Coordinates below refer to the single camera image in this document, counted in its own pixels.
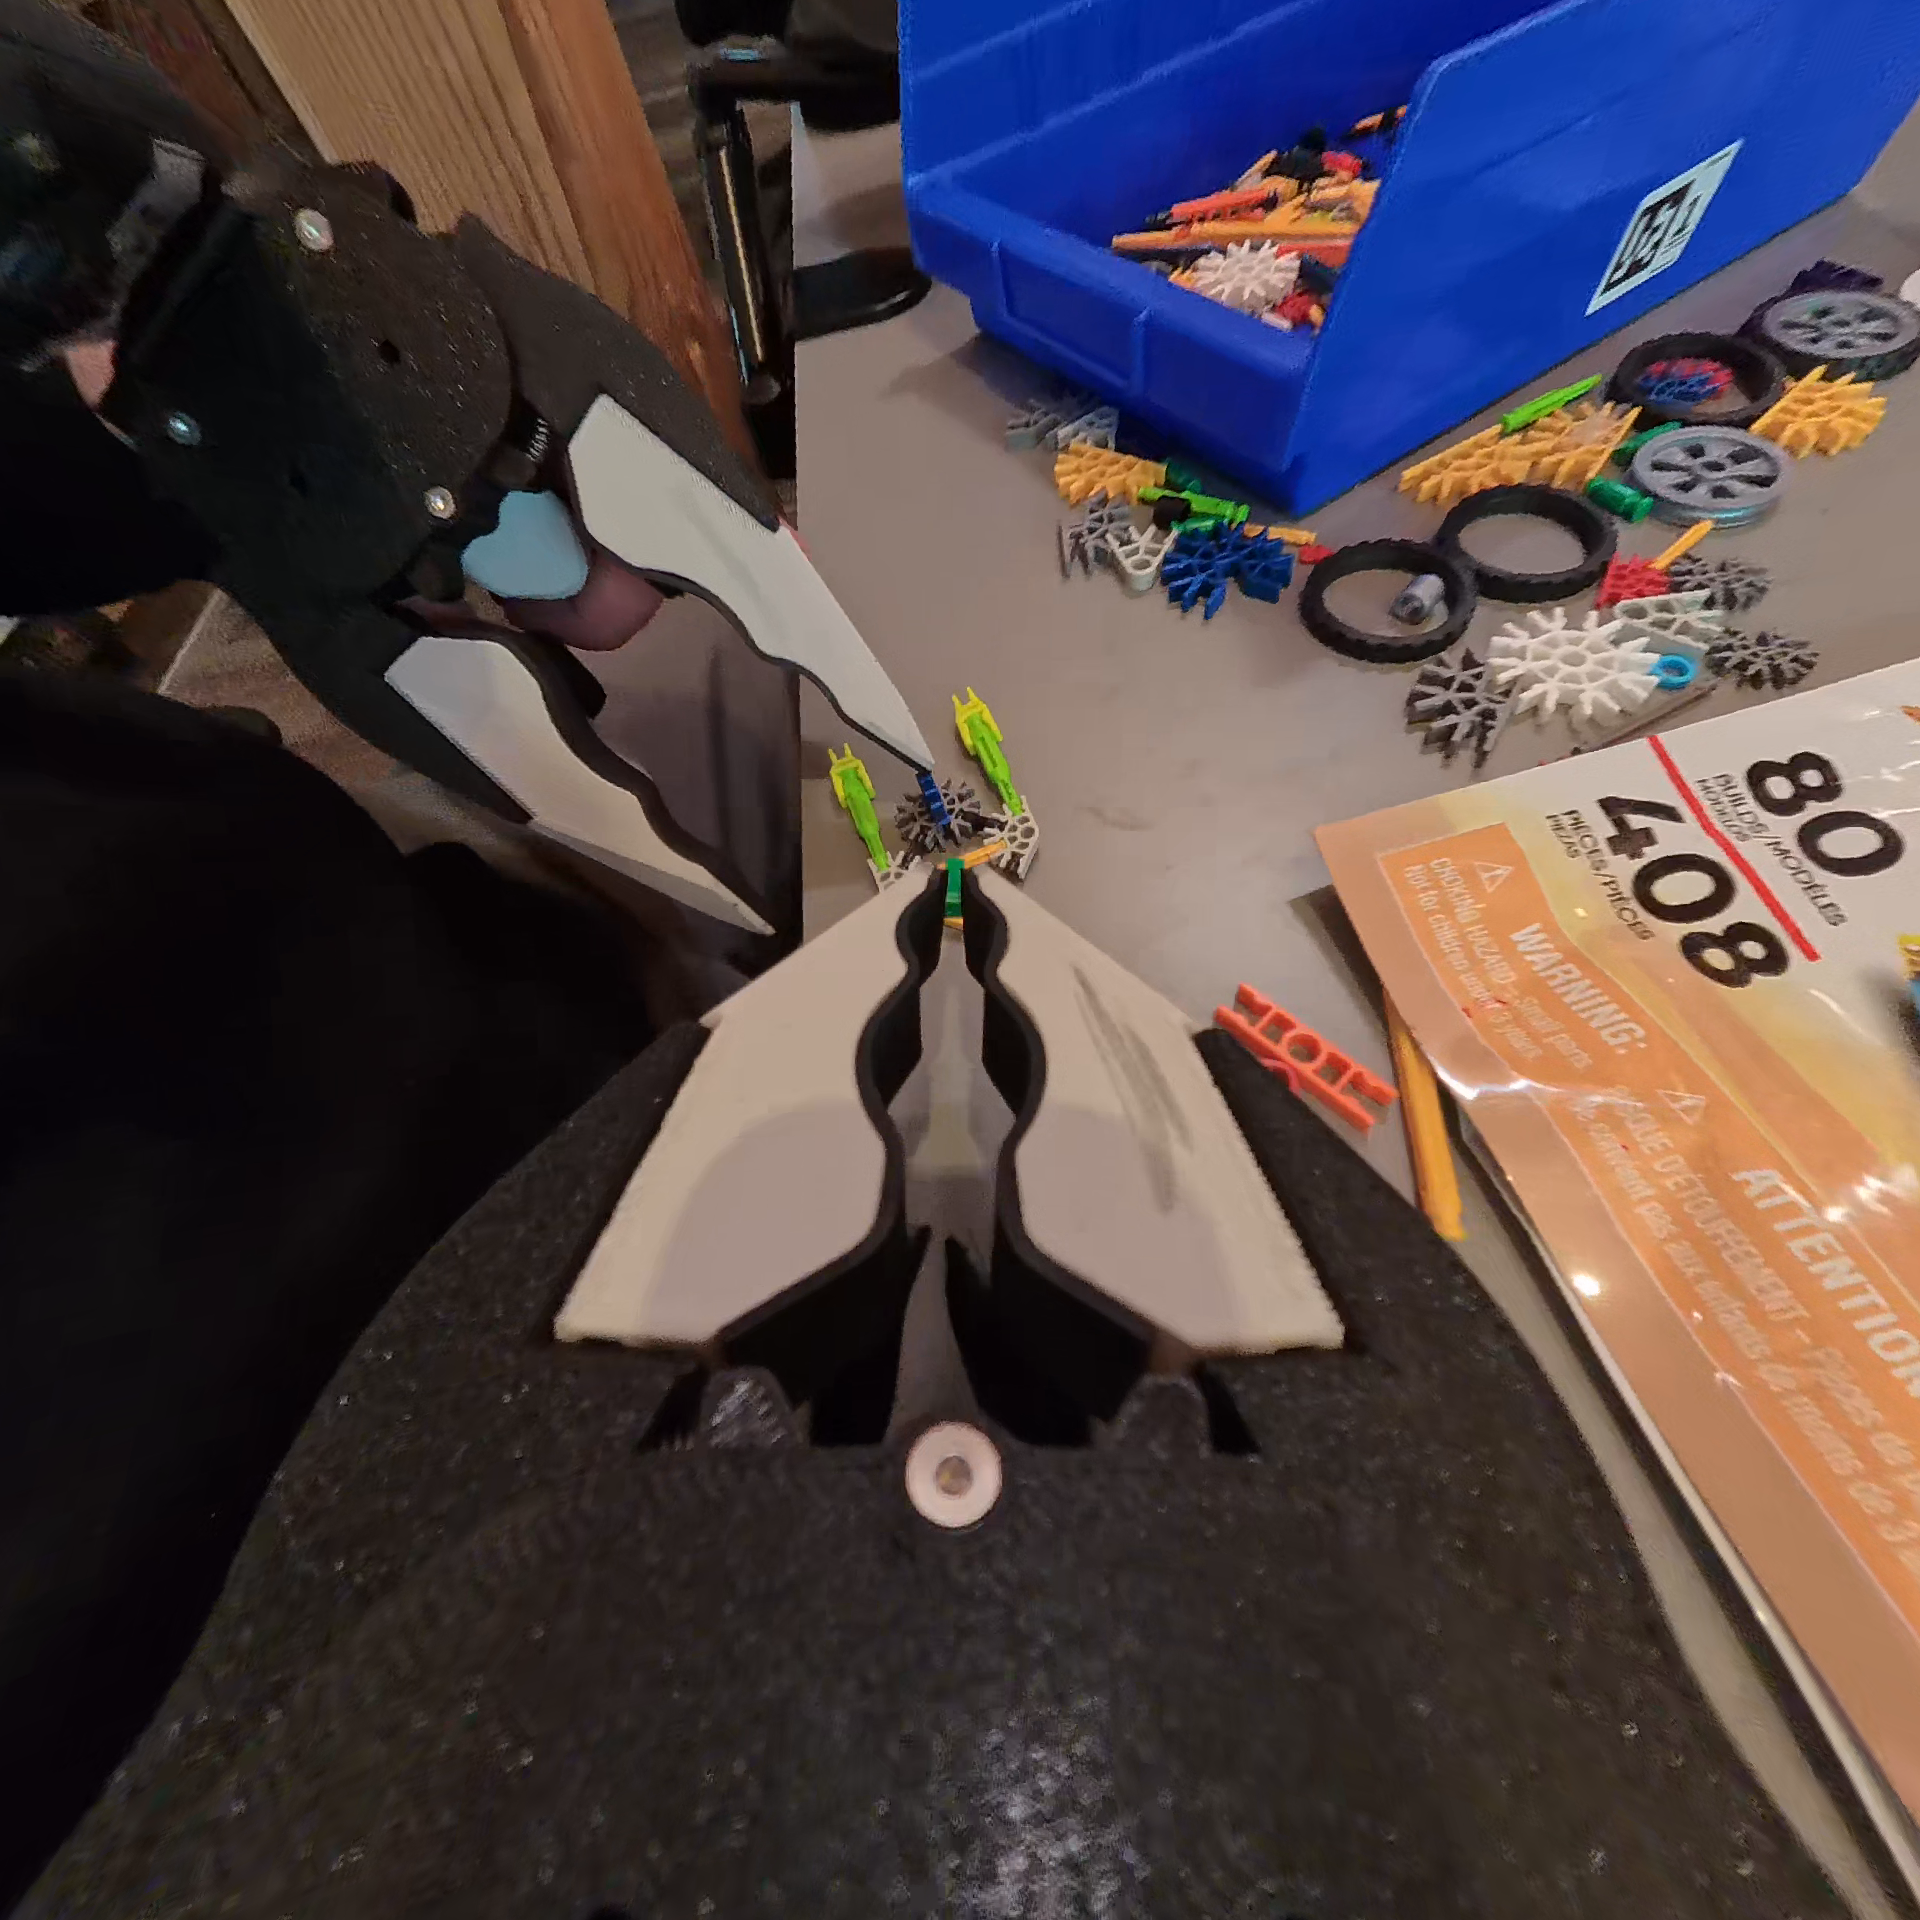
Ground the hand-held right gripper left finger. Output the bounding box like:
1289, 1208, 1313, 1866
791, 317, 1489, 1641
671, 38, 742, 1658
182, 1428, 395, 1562
553, 867, 939, 1352

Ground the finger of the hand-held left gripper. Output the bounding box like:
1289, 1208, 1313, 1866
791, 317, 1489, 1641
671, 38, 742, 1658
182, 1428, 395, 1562
567, 393, 937, 778
384, 631, 784, 938

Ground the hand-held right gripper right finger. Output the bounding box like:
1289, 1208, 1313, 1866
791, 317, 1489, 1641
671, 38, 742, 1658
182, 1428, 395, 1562
967, 867, 1347, 1365

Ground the lime and gray toy assembly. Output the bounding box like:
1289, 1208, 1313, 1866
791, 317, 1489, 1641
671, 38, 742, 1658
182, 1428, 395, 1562
829, 687, 1044, 890

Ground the blue plastic bin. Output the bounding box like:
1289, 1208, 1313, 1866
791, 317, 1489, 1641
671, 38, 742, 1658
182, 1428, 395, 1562
897, 0, 1920, 520

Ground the pile of toy construction pieces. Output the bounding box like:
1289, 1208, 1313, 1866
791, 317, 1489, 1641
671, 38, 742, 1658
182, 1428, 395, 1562
1111, 106, 1411, 333

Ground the person's left hand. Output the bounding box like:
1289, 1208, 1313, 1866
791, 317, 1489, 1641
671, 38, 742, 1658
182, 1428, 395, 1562
511, 545, 665, 654

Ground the orange ladder piece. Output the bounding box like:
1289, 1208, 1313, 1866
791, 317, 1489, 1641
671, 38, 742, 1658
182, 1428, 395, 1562
1212, 983, 1400, 1132

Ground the wooden panel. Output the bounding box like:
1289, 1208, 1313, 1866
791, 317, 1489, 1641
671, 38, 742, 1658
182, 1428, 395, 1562
224, 0, 751, 452

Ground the black metal stand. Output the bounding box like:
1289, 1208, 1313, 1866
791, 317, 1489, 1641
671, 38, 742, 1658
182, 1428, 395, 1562
686, 0, 931, 437

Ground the printed plastic toy bag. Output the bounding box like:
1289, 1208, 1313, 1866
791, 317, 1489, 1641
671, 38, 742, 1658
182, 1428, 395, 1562
1316, 659, 1920, 1787

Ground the blue snowflake connector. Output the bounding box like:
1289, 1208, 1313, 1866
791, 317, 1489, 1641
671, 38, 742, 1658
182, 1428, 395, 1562
1159, 522, 1296, 618

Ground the black rubber tire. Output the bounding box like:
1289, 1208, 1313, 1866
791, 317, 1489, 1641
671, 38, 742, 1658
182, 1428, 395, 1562
1297, 539, 1479, 665
1435, 482, 1622, 606

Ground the white snowflake connector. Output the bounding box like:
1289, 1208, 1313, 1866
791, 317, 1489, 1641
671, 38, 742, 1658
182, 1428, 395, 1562
1485, 608, 1658, 729

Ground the gray rod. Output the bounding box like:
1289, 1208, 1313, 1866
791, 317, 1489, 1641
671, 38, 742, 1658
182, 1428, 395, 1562
1576, 691, 1712, 753

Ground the gray wheel hub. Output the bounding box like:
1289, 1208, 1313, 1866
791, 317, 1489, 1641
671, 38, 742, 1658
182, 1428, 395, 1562
1628, 424, 1791, 530

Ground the black wheel with blue connector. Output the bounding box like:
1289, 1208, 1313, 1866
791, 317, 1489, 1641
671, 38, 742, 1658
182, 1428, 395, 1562
1609, 335, 1786, 428

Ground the black wheel with gray hub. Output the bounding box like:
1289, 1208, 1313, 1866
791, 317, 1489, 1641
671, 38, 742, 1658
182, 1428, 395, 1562
1747, 288, 1920, 380

